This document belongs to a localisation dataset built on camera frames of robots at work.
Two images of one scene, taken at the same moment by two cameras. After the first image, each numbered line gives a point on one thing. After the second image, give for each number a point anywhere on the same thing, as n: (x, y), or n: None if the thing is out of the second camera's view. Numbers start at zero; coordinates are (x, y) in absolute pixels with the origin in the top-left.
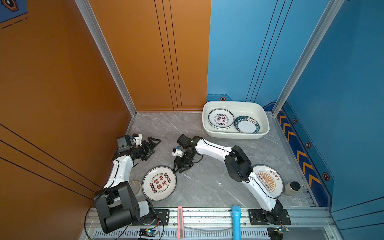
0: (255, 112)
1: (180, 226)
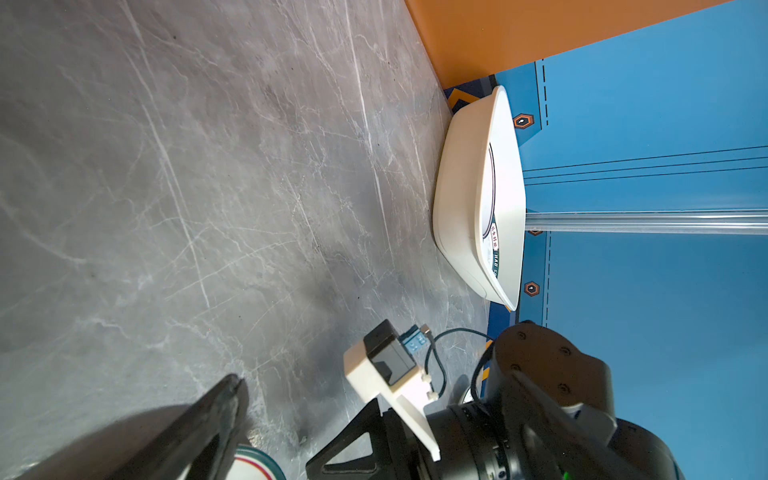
0: (479, 207)
1: None
